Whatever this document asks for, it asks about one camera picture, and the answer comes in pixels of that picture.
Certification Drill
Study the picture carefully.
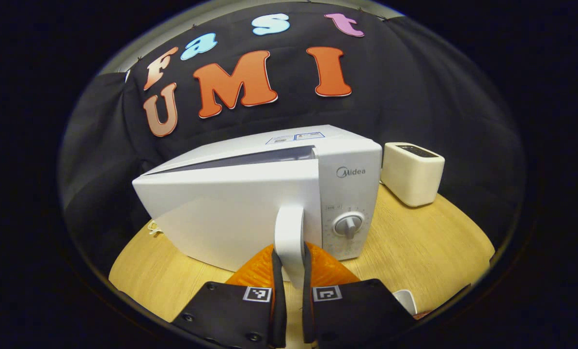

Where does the white toaster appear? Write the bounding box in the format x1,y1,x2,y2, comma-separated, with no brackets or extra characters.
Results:
381,142,445,207

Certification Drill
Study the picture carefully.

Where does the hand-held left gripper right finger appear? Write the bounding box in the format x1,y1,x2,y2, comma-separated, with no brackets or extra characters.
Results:
302,241,418,349

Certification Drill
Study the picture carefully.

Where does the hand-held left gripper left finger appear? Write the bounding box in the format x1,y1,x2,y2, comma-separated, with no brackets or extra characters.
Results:
172,244,288,349

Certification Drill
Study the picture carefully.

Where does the white microwave oven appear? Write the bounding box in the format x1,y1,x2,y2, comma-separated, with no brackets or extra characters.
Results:
132,125,383,289

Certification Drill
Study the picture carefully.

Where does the white ribbed tray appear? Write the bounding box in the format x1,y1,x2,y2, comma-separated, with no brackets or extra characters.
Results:
393,289,418,317

